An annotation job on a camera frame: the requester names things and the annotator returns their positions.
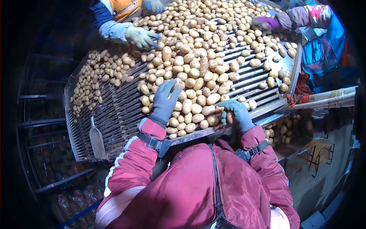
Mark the person's right hand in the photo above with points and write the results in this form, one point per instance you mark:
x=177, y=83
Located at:
x=241, y=116

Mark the person's left hand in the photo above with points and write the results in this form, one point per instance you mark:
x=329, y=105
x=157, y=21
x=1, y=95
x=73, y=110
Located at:
x=163, y=106

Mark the person's right fingers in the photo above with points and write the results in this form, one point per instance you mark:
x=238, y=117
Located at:
x=224, y=118

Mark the person's left fingers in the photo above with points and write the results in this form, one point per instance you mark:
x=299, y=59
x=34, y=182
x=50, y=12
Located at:
x=168, y=88

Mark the person's right thumb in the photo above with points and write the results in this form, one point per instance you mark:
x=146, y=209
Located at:
x=226, y=104

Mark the single brown potato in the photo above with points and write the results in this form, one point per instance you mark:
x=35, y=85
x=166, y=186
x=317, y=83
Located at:
x=230, y=118

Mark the pile of potatoes on conveyor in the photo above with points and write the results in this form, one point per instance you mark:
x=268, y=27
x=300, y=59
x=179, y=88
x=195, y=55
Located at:
x=194, y=71

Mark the black wrist band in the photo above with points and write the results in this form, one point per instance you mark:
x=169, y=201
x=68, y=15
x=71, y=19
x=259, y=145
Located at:
x=251, y=151
x=155, y=143

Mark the metal roller sorting conveyor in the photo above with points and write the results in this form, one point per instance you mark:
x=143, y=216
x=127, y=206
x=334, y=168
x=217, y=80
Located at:
x=120, y=114

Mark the heap of potatoes in bin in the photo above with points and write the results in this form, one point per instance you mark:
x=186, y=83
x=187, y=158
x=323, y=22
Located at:
x=281, y=130

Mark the person's body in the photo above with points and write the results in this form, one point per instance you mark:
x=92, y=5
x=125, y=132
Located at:
x=188, y=186

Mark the metal scoop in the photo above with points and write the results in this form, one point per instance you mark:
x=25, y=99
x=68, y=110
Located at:
x=97, y=143

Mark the pale wooden pole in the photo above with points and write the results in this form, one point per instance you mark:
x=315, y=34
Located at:
x=328, y=94
x=328, y=103

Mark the brown cardboard box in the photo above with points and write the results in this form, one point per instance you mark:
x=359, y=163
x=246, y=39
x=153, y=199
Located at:
x=314, y=174

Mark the blue metal rack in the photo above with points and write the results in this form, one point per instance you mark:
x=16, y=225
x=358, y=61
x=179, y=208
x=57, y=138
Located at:
x=43, y=123

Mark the red mesh potato sacks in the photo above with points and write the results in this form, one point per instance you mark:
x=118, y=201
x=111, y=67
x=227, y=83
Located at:
x=74, y=203

